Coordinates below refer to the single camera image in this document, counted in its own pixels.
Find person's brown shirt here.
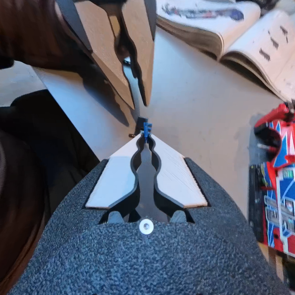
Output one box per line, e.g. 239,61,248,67
0,129,46,284

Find light grey desk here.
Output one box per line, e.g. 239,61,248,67
32,26,288,284

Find blue axle pin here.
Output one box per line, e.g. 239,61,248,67
143,122,152,144

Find black beam assembly blue pins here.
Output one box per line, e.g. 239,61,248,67
136,116,153,137

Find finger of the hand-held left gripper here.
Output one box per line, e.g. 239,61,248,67
117,0,155,107
74,2,136,110

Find person's left forearm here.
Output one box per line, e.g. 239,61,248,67
0,0,92,71

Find red toy brick car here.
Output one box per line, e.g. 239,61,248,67
248,101,295,257

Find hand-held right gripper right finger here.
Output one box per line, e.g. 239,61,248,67
147,134,208,217

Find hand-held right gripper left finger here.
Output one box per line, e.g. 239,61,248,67
85,134,147,217

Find open instruction booklet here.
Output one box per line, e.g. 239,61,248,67
156,0,295,103

